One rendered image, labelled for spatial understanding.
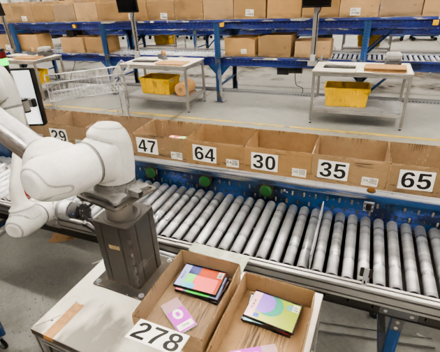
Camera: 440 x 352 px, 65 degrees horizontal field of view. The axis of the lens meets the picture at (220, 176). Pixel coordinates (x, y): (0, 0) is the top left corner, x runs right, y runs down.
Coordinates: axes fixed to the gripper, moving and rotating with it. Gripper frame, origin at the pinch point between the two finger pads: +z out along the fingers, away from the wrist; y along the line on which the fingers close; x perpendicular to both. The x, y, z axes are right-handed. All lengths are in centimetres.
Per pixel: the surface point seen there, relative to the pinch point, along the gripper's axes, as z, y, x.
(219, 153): 39, -21, -64
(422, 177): 145, -24, -38
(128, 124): -38, -26, -111
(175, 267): 32.6, 16.4, 9.3
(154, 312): 29.3, 26.0, 28.3
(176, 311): 38, 24, 29
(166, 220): 16.0, 13.5, -32.7
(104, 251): 4.2, 8.6, 18.0
